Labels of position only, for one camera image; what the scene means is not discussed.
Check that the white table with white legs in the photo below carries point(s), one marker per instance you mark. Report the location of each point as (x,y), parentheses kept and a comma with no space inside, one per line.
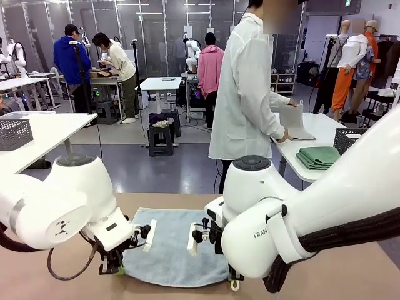
(53,131)
(325,125)

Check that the person in white shirt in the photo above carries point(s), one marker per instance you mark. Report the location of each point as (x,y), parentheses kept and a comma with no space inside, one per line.
(243,93)

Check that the folded green towel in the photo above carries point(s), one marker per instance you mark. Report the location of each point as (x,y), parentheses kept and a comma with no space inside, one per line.
(318,156)

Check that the black stand with white top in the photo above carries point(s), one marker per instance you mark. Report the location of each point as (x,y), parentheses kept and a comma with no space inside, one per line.
(325,81)

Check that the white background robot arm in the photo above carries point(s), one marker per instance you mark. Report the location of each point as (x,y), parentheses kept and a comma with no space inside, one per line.
(17,54)
(192,50)

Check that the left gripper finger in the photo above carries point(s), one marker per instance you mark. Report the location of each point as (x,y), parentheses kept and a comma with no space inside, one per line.
(104,268)
(120,271)

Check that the mannequin with white top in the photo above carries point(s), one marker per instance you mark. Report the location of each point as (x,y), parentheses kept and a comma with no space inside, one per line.
(354,51)

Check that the grey towel with loop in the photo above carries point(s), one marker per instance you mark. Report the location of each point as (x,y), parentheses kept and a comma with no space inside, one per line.
(292,122)

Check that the white box cabinet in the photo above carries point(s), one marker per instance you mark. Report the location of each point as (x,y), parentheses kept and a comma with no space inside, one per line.
(140,100)

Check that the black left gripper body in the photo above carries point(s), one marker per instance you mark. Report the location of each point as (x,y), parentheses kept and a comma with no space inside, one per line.
(109,254)

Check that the dark olive bundle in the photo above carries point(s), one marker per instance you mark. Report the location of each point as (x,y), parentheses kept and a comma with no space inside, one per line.
(39,163)

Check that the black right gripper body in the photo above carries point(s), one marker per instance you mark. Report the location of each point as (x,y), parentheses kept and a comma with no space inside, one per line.
(235,268)

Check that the black bags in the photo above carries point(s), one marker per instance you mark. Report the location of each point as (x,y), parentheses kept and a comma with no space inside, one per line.
(307,73)

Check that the person's left hand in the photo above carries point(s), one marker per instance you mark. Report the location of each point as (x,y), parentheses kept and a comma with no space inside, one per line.
(293,103)

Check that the person in pink hoodie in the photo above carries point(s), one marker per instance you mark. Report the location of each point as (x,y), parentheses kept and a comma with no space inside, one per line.
(209,68)

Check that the long white workbench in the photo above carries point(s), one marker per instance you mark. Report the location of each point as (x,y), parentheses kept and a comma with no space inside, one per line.
(18,82)

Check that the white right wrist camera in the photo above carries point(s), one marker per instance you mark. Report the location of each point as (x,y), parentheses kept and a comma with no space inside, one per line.
(193,240)

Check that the dark clothes on rack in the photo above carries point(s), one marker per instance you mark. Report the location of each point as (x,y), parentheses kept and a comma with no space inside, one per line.
(387,59)

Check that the grey metal workbench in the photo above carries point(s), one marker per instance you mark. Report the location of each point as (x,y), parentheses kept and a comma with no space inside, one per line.
(103,79)

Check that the dark grey step stool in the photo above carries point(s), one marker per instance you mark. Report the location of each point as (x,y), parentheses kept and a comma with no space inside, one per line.
(173,117)

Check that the mannequin with orange trousers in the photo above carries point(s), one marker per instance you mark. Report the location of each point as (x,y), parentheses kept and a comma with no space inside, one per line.
(342,87)

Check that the open cardboard box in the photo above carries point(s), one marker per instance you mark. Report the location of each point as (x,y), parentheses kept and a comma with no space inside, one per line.
(100,74)

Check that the small white desk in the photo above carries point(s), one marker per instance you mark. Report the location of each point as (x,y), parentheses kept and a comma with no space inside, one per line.
(159,83)

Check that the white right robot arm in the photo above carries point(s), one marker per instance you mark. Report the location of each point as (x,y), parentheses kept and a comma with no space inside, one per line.
(328,203)

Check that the workbench with lit computer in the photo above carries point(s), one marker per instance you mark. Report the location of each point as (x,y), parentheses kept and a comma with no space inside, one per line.
(193,93)

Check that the mannequin with orange shirt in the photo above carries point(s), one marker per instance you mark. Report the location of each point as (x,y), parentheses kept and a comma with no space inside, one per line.
(372,40)

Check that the person in beige shirt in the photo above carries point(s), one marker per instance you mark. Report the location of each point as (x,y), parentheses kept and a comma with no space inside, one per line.
(123,65)

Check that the wooden shoe shelf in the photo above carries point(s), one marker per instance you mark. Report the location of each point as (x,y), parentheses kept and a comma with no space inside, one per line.
(282,84)

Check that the black tripod pole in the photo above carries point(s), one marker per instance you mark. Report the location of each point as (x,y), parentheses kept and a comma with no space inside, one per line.
(135,50)
(82,81)

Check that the person's right forearm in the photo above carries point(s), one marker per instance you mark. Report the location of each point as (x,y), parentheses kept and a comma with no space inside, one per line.
(268,125)

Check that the person in blue hoodie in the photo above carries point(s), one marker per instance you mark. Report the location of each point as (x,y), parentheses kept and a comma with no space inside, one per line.
(67,59)

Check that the person's left forearm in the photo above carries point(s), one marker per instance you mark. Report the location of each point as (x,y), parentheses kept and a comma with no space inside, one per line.
(279,99)

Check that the grey plastic step stool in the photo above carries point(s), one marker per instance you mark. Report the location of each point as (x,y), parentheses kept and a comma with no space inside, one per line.
(107,107)
(161,129)

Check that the black rolling cart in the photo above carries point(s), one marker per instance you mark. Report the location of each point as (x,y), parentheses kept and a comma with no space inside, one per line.
(378,97)

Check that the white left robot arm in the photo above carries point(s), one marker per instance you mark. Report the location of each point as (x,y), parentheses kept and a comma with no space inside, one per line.
(62,193)

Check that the dark and beige clothes pile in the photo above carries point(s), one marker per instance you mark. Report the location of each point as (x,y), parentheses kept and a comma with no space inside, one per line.
(157,119)

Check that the grey perforated plastic basket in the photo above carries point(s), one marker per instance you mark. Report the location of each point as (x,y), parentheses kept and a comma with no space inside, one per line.
(15,134)
(343,140)

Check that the light blue towel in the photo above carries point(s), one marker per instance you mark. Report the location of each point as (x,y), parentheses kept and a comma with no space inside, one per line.
(172,250)

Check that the person's right hand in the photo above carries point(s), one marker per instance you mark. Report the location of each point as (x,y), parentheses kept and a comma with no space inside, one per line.
(283,135)

